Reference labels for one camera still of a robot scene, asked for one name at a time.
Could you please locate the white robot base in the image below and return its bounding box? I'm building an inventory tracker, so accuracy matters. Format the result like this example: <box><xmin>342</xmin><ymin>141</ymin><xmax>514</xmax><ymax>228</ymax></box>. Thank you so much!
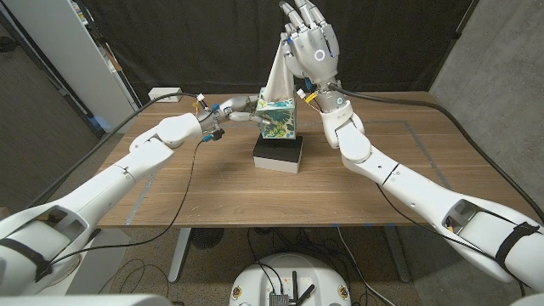
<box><xmin>229</xmin><ymin>253</ymin><xmax>353</xmax><ymax>306</ymax></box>

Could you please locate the white floor cable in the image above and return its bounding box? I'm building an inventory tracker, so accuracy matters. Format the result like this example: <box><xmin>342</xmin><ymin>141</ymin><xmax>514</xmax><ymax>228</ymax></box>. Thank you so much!
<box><xmin>337</xmin><ymin>226</ymin><xmax>396</xmax><ymax>306</ymax></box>

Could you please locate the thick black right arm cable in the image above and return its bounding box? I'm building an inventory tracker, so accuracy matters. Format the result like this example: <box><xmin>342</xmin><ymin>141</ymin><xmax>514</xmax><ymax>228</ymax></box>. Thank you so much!
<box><xmin>327</xmin><ymin>82</ymin><xmax>544</xmax><ymax>224</ymax></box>

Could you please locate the black backdrop curtain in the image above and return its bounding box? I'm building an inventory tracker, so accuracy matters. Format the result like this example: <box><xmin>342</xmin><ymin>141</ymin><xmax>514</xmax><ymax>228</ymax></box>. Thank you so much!
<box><xmin>80</xmin><ymin>0</ymin><xmax>477</xmax><ymax>107</ymax></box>

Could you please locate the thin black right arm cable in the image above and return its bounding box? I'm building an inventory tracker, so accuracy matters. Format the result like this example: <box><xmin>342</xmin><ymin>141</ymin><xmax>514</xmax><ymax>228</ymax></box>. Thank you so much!
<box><xmin>376</xmin><ymin>182</ymin><xmax>526</xmax><ymax>298</ymax></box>

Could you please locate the black floor fan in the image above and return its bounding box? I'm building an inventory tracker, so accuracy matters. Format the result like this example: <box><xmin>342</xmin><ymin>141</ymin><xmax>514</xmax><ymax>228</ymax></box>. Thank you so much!
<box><xmin>190</xmin><ymin>228</ymin><xmax>225</xmax><ymax>250</ymax></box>

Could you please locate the black and white pedestal box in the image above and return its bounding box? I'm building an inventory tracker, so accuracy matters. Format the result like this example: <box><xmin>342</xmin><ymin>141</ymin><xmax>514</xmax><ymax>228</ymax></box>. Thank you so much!
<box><xmin>252</xmin><ymin>134</ymin><xmax>304</xmax><ymax>174</ymax></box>

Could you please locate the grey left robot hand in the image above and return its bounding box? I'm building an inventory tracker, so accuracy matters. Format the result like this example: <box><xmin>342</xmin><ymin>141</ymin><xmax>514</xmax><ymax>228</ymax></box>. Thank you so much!
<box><xmin>197</xmin><ymin>93</ymin><xmax>273</xmax><ymax>134</ymax></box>

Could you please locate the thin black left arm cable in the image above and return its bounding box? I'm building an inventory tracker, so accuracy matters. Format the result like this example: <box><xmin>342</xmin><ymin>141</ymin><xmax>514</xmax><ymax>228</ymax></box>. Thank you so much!
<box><xmin>48</xmin><ymin>139</ymin><xmax>212</xmax><ymax>267</ymax></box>

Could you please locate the white power strip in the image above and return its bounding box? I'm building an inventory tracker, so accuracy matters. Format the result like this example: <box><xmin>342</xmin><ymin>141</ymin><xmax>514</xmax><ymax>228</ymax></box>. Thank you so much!
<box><xmin>147</xmin><ymin>87</ymin><xmax>184</xmax><ymax>104</ymax></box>

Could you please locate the white tissue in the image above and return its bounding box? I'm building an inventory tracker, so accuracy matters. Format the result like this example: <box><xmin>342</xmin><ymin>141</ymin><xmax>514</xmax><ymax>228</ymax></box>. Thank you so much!
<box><xmin>263</xmin><ymin>36</ymin><xmax>297</xmax><ymax>103</ymax></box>

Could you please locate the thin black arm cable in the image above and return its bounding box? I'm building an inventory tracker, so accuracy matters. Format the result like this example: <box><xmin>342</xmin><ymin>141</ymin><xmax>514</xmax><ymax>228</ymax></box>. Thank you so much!
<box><xmin>48</xmin><ymin>139</ymin><xmax>212</xmax><ymax>267</ymax></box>
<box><xmin>376</xmin><ymin>182</ymin><xmax>526</xmax><ymax>298</ymax></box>

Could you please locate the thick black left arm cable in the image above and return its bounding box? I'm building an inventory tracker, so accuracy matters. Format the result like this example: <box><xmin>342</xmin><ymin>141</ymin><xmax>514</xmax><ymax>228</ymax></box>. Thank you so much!
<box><xmin>27</xmin><ymin>92</ymin><xmax>205</xmax><ymax>212</ymax></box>

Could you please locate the white table leg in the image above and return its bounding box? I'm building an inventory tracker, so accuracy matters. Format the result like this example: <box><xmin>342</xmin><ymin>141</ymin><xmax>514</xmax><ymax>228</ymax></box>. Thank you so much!
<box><xmin>167</xmin><ymin>228</ymin><xmax>192</xmax><ymax>284</ymax></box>

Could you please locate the grey table leg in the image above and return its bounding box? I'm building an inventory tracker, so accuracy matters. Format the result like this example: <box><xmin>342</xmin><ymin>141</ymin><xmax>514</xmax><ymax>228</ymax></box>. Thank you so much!
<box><xmin>382</xmin><ymin>226</ymin><xmax>412</xmax><ymax>284</ymax></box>

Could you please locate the white cabinet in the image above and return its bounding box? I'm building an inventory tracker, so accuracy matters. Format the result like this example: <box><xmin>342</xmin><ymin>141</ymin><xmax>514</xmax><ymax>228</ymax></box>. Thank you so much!
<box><xmin>2</xmin><ymin>0</ymin><xmax>144</xmax><ymax>134</ymax></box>

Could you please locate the black floor cable tangle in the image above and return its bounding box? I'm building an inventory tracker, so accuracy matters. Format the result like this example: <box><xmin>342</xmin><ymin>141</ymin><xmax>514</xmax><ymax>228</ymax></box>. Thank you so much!
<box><xmin>246</xmin><ymin>228</ymin><xmax>341</xmax><ymax>277</ymax></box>

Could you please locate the teal leaf print tissue box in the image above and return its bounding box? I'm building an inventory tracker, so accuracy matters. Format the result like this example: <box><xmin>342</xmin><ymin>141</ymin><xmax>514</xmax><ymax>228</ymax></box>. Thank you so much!
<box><xmin>255</xmin><ymin>87</ymin><xmax>298</xmax><ymax>140</ymax></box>

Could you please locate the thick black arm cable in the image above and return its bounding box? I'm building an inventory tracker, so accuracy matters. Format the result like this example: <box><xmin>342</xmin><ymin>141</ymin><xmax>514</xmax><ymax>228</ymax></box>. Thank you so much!
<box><xmin>27</xmin><ymin>92</ymin><xmax>205</xmax><ymax>212</ymax></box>
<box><xmin>327</xmin><ymin>82</ymin><xmax>544</xmax><ymax>224</ymax></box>

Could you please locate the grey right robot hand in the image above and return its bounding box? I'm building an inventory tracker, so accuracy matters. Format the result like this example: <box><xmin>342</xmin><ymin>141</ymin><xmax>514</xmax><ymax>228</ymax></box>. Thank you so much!
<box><xmin>278</xmin><ymin>0</ymin><xmax>341</xmax><ymax>93</ymax></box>

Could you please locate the white floor platform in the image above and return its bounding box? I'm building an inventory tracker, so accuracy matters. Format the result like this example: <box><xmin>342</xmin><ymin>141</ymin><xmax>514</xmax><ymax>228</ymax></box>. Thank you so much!
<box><xmin>54</xmin><ymin>229</ymin><xmax>131</xmax><ymax>297</ymax></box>

